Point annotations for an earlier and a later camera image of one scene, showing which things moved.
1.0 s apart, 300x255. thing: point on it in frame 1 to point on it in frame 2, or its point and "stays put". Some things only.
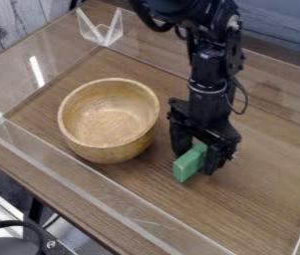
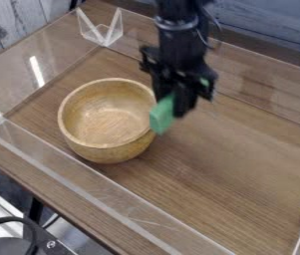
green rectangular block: [188, 164] to [162, 112]
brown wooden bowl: [107, 120] stays put
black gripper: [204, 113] to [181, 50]
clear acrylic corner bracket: [103, 35] stays put
